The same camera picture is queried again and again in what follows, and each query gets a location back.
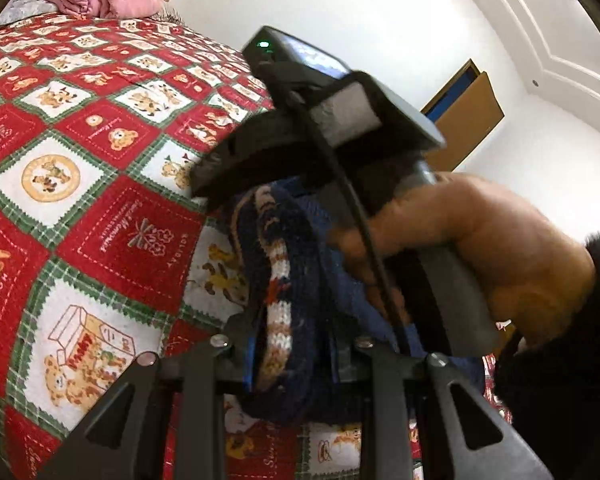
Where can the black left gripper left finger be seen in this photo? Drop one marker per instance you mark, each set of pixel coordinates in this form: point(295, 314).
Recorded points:
point(234, 354)

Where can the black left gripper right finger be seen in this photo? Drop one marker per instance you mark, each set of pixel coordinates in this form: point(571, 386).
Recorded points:
point(351, 358)

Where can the navy striped knit sweater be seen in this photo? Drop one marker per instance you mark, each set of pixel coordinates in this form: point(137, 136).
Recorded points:
point(304, 308)

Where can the person's right hand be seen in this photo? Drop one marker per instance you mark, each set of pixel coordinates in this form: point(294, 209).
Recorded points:
point(532, 274)

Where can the brown wooden door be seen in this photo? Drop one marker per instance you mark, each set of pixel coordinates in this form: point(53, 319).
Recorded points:
point(465, 110)

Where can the red patchwork teddy bedspread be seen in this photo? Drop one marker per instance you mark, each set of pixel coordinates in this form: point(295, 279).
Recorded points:
point(104, 254)

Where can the black fuzzy sleeve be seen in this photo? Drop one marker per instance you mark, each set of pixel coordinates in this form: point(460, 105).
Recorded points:
point(553, 392)

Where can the grey floral pillow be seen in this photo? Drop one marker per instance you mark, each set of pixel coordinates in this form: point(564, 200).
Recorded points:
point(16, 10)

